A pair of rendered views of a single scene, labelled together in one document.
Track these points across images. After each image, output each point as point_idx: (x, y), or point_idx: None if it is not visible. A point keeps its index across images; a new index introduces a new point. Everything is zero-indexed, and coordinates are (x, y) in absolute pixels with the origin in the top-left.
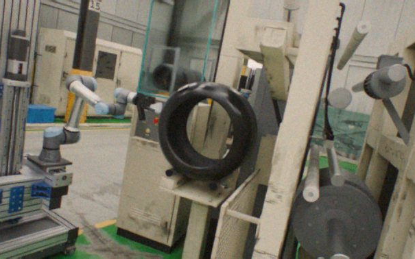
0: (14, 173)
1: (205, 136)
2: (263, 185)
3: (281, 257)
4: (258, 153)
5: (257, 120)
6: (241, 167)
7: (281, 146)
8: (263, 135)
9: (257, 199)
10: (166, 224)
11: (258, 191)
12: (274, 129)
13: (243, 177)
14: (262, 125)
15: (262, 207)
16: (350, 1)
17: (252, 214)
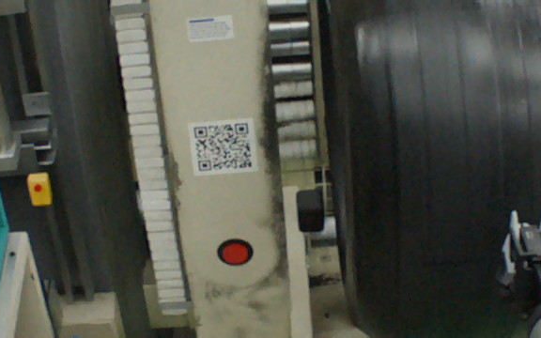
0: None
1: (284, 217)
2: (115, 219)
3: (161, 330)
4: (319, 62)
5: (67, 22)
6: (101, 246)
7: None
8: (79, 55)
9: (126, 278)
10: None
11: (119, 253)
12: (79, 1)
13: (110, 268)
14: (70, 22)
15: (131, 282)
16: None
17: (136, 335)
